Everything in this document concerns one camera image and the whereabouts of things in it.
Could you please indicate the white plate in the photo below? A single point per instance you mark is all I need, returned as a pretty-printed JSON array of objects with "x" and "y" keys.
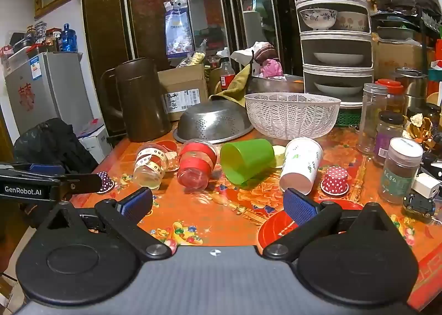
[
  {"x": 338, "y": 88},
  {"x": 338, "y": 58}
]

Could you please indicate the cardboard box with label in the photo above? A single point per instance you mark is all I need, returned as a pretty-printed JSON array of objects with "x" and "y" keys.
[{"x": 183, "y": 90}]

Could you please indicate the hanging clear plastic bag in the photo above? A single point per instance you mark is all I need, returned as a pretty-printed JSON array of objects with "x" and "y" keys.
[{"x": 179, "y": 28}]

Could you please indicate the red plate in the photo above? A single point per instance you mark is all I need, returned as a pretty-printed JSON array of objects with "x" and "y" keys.
[{"x": 272, "y": 228}]

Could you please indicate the jar with red lid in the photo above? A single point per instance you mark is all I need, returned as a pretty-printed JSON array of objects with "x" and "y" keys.
[{"x": 393, "y": 93}]

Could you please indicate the beige patterned bowl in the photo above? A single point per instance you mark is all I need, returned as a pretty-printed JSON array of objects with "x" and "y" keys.
[{"x": 352, "y": 21}]

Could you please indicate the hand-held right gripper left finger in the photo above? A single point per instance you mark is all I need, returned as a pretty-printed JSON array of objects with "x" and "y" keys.
[{"x": 137, "y": 203}]

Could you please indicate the green woven basket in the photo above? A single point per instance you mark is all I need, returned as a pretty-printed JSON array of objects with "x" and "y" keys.
[{"x": 347, "y": 118}]

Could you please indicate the white paper cup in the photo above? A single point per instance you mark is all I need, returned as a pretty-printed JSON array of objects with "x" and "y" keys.
[{"x": 300, "y": 166}]

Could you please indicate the white plastic basket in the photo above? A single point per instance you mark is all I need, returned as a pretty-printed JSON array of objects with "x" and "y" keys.
[{"x": 291, "y": 114}]

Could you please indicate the glass cup with red bands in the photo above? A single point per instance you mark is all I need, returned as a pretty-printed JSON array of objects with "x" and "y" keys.
[{"x": 196, "y": 166}]

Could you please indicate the floral ceramic bowl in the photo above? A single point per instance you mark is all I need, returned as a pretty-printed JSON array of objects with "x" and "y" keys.
[{"x": 317, "y": 18}]

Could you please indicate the blue water bottle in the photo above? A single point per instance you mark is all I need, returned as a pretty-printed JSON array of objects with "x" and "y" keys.
[{"x": 69, "y": 38}]

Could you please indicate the gold ornament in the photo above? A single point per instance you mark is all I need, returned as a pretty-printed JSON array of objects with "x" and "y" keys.
[{"x": 423, "y": 130}]

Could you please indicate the steel basin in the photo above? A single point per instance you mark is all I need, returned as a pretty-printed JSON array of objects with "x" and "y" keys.
[{"x": 272, "y": 85}]

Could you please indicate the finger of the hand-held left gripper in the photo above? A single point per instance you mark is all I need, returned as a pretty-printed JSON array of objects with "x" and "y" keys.
[
  {"x": 48, "y": 169},
  {"x": 81, "y": 183}
]

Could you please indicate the white tiered dish rack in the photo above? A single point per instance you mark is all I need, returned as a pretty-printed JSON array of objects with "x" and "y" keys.
[{"x": 367, "y": 52}]

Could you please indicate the black toy car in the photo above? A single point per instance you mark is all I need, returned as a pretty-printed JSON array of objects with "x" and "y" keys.
[{"x": 419, "y": 206}]

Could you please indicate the purple polka dot cupcake cup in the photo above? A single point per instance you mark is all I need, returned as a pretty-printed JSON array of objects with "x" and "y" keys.
[{"x": 105, "y": 182}]

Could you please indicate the pink cloth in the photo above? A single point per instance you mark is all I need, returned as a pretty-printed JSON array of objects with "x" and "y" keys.
[{"x": 271, "y": 68}]

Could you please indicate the black plastic bag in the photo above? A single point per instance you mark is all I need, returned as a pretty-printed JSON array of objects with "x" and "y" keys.
[{"x": 51, "y": 145}]

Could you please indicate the white charger block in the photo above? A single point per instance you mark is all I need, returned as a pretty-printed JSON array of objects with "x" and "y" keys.
[{"x": 426, "y": 185}]

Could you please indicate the brown plastic pitcher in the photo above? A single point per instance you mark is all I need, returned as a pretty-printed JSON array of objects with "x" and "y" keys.
[{"x": 141, "y": 100}]

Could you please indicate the green lime slice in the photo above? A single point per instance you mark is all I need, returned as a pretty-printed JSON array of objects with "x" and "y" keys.
[{"x": 278, "y": 156}]

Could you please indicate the glass cup with tape-measure band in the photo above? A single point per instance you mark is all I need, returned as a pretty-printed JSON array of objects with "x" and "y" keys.
[{"x": 150, "y": 166}]

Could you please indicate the white carton box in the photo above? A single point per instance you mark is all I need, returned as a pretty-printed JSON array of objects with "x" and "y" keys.
[{"x": 95, "y": 142}]

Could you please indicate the olive green cloth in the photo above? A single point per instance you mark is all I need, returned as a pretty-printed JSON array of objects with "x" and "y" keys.
[{"x": 234, "y": 88}]

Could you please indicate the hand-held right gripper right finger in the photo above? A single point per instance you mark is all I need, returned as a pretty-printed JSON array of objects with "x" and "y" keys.
[{"x": 299, "y": 207}]

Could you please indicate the steel colander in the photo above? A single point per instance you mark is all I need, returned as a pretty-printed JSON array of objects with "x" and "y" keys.
[{"x": 214, "y": 121}]

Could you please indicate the red polka dot cupcake cup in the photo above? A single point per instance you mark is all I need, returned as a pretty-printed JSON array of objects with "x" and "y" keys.
[{"x": 335, "y": 180}]

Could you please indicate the large brown cardboard box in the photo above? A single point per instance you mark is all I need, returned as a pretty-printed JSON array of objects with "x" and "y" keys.
[{"x": 400, "y": 57}]

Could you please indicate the jar with black lid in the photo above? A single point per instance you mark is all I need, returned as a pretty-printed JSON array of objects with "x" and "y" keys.
[{"x": 388, "y": 138}]

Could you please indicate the tall clear glass jar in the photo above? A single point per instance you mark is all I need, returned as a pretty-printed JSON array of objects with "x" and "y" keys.
[{"x": 371, "y": 118}]

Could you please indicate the spice jar with white lid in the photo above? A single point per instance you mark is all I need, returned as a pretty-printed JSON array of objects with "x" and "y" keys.
[{"x": 400, "y": 173}]

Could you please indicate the grey refrigerator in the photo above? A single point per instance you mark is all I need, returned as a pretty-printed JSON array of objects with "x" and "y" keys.
[{"x": 48, "y": 93}]

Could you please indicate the green plastic cup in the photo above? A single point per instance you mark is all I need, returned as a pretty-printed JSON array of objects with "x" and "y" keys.
[{"x": 247, "y": 159}]

